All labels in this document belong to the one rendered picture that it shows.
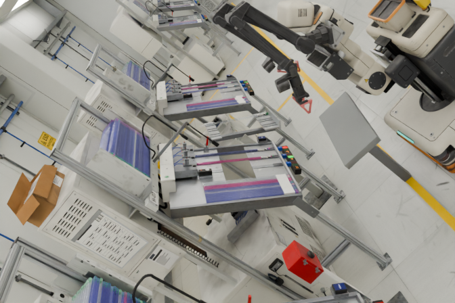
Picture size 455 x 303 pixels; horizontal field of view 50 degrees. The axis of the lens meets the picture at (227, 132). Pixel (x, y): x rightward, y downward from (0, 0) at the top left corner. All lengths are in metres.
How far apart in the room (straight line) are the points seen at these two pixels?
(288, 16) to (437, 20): 0.74
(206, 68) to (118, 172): 5.03
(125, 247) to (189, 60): 5.06
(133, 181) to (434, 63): 1.68
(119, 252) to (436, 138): 1.85
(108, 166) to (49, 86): 3.42
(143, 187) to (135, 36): 4.90
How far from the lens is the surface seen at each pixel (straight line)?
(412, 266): 2.96
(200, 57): 7.44
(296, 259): 2.33
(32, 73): 5.89
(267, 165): 2.96
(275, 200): 2.63
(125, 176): 2.58
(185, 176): 2.83
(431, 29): 2.69
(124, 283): 1.85
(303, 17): 2.55
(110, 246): 2.68
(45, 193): 2.62
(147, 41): 7.35
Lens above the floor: 2.15
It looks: 21 degrees down
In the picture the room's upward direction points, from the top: 54 degrees counter-clockwise
